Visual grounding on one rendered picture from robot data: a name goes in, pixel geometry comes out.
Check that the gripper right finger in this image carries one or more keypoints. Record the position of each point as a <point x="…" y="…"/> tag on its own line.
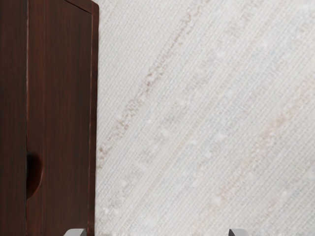
<point x="238" y="232"/>

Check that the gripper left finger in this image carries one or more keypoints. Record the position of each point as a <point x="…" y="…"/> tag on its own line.
<point x="75" y="232"/>

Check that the dark brown wooden cabinet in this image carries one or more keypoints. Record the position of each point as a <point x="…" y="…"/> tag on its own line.
<point x="59" y="98"/>

